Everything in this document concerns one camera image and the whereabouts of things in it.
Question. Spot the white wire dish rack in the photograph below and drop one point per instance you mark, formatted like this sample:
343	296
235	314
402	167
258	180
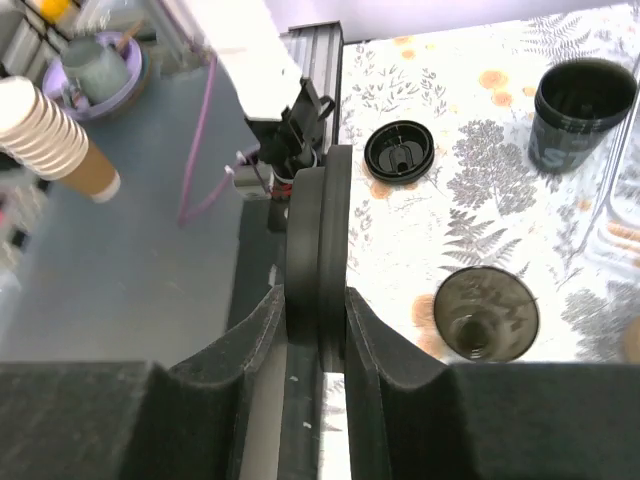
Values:
613	233

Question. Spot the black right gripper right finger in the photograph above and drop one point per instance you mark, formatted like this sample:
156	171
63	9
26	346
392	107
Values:
411	416

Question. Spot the black mounting rail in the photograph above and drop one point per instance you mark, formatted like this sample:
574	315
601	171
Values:
278	247

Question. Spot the brown cardboard cup carrier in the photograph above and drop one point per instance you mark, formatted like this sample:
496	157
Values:
631	342

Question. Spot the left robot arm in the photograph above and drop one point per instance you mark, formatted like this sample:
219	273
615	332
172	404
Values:
281	105

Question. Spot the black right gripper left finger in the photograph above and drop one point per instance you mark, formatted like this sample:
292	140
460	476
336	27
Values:
215	415

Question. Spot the black takeout coffee cup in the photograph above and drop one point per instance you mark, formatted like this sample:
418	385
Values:
577	103

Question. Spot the floral table mat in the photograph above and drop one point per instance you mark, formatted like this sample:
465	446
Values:
483	202

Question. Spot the stack of paper cups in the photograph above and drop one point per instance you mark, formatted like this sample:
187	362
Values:
40	136

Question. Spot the grey mug on purple saucer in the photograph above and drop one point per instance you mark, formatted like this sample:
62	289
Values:
93	79

